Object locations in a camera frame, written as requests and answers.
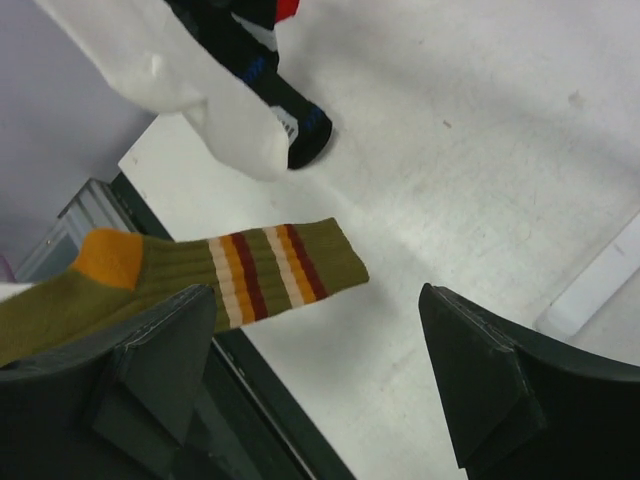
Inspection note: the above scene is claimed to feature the white sock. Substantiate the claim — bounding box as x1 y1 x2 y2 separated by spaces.
38 0 289 181

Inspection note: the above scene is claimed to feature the red santa sock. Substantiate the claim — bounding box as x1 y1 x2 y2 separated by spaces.
275 0 300 23

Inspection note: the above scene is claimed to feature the white drying rack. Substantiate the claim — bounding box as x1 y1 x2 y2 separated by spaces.
535 214 639 341

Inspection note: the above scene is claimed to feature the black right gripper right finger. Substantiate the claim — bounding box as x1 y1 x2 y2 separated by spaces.
419 284 639 479

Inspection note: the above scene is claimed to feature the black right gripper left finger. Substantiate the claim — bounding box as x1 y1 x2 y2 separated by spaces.
1 286 216 479

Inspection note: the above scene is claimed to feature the black blue patterned sock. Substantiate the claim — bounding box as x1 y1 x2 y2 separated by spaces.
168 1 333 170

